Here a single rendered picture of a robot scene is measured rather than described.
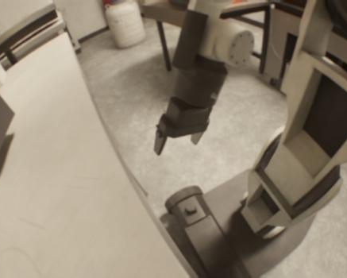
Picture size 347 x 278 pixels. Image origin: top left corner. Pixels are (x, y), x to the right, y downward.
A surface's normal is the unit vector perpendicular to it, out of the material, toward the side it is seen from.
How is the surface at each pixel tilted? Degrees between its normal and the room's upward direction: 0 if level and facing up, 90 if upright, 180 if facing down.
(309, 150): 8
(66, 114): 0
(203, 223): 0
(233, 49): 92
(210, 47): 64
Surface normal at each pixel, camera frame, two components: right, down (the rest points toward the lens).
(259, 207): -0.31, -0.52
